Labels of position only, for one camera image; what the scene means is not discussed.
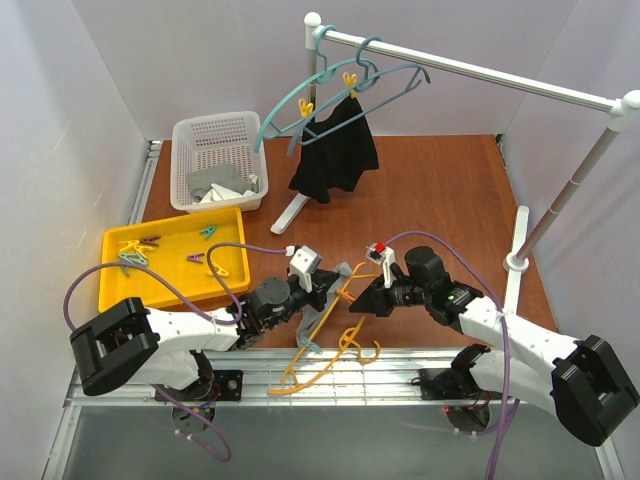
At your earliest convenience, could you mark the dark grey cloth in basket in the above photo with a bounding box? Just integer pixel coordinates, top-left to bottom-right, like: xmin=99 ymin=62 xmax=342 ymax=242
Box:
xmin=187 ymin=164 xmax=250 ymax=201

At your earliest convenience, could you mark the grey underwear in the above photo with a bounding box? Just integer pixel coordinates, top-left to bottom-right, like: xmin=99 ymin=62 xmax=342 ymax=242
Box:
xmin=296 ymin=262 xmax=353 ymax=347

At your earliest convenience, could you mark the yellow hanger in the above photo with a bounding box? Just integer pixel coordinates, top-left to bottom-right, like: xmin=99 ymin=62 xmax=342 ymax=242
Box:
xmin=267 ymin=262 xmax=382 ymax=397

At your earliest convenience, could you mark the teal hanger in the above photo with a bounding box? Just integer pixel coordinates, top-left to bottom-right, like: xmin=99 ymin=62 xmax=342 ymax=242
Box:
xmin=254 ymin=12 xmax=380 ymax=151

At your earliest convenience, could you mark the yellow clothespin right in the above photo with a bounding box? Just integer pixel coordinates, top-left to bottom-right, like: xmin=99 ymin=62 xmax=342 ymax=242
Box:
xmin=342 ymin=72 xmax=358 ymax=99

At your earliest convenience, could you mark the white clothes rack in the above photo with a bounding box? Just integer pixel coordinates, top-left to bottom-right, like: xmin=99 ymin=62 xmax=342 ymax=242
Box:
xmin=269 ymin=11 xmax=640 ymax=329

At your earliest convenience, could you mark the purple clothespin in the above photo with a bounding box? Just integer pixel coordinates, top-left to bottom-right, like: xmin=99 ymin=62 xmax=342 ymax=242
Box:
xmin=186 ymin=253 xmax=204 ymax=263
xmin=139 ymin=236 xmax=161 ymax=247

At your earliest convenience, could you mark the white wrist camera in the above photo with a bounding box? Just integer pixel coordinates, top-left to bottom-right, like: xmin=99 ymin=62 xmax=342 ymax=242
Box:
xmin=365 ymin=242 xmax=396 ymax=289
xmin=285 ymin=245 xmax=322 ymax=293

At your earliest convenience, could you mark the yellow tray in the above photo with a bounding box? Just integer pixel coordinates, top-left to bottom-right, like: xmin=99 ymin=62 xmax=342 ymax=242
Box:
xmin=98 ymin=207 xmax=250 ymax=311

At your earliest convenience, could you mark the white cloth in basket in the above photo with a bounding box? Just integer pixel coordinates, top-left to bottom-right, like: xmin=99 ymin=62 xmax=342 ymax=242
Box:
xmin=198 ymin=175 xmax=260 ymax=204

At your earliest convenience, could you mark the teal clothespin left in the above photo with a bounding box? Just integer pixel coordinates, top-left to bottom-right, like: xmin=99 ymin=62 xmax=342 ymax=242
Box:
xmin=118 ymin=240 xmax=154 ymax=267

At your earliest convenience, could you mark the light blue clothespin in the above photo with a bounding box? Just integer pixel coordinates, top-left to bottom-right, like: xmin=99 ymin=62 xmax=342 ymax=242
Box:
xmin=298 ymin=337 xmax=323 ymax=354

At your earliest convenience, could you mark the orange clothespin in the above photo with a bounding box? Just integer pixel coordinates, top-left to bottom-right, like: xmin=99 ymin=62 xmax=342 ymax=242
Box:
xmin=336 ymin=289 xmax=356 ymax=303

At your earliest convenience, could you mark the grey-blue hanger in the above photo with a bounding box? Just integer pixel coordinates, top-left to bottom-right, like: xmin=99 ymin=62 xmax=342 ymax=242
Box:
xmin=260 ymin=25 xmax=431 ymax=157

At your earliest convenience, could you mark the teal clothespin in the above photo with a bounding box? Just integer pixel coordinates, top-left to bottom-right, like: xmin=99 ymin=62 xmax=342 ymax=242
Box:
xmin=118 ymin=240 xmax=154 ymax=267
xmin=200 ymin=225 xmax=217 ymax=240

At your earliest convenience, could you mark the purple clothespin lower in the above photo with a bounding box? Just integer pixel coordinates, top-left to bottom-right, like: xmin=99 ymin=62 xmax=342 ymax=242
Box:
xmin=186 ymin=253 xmax=204 ymax=263

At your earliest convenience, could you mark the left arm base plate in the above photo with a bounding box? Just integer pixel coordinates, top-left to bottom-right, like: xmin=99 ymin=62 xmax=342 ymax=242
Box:
xmin=162 ymin=370 xmax=244 ymax=403

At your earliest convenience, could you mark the black underwear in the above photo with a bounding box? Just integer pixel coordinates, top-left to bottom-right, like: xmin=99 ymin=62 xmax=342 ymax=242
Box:
xmin=288 ymin=117 xmax=379 ymax=204

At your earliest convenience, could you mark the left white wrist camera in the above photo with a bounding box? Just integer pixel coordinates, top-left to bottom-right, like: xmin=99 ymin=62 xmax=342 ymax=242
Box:
xmin=285 ymin=245 xmax=322 ymax=293

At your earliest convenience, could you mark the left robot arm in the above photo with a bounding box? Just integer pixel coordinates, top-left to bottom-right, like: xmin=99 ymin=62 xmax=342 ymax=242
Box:
xmin=70 ymin=269 xmax=340 ymax=396

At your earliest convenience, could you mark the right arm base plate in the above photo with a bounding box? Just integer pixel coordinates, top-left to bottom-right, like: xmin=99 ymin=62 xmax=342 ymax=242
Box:
xmin=410 ymin=368 xmax=503 ymax=400

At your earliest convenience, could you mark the yellow clothespin in tray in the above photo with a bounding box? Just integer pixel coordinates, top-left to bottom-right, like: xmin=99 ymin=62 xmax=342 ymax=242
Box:
xmin=206 ymin=263 xmax=230 ymax=278

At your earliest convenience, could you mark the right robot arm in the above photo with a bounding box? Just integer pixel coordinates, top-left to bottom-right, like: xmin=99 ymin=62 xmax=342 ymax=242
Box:
xmin=349 ymin=246 xmax=639 ymax=447

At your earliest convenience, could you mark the yellow clothespin left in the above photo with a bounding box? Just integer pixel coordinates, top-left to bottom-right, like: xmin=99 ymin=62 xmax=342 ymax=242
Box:
xmin=298 ymin=98 xmax=315 ymax=119

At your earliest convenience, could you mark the aluminium rail frame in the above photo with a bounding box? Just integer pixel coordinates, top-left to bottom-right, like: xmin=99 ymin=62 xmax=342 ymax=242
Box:
xmin=42 ymin=139 xmax=626 ymax=480

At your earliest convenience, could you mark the white laundry basket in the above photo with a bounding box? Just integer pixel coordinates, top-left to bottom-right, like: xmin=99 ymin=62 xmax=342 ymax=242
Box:
xmin=170 ymin=111 xmax=268 ymax=213

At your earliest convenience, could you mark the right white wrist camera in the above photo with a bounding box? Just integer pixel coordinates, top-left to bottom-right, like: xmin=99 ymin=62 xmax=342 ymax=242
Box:
xmin=365 ymin=242 xmax=396 ymax=289

